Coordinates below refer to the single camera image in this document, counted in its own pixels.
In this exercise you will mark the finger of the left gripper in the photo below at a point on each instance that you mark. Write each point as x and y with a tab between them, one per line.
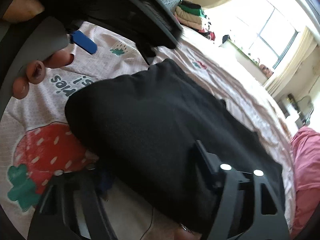
84	42

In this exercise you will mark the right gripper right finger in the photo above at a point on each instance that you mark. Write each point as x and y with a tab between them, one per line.
246	205

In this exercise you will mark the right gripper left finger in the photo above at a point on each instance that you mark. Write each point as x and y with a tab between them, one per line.
70	208

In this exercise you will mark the black IKISS sweatshirt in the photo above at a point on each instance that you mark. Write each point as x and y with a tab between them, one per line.
143	128

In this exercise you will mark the stack of folded clothes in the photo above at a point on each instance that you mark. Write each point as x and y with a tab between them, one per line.
192	16

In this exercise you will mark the person's right hand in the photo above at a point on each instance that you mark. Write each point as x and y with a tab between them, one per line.
183	233

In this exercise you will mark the person's left hand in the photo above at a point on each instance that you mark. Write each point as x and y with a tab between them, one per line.
23	10

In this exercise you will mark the pink strawberry print quilt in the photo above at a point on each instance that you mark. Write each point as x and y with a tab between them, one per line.
36	142

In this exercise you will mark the pink rolled blanket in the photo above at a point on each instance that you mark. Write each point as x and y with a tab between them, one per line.
305	146

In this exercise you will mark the white side desk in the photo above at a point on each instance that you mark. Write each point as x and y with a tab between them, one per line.
298	111

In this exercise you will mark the window sill clutter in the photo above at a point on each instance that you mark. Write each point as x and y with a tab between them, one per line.
257	68

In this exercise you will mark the black framed window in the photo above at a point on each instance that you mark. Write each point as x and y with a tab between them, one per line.
274	40

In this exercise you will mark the cream curtain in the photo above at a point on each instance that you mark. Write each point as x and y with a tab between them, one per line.
284	72

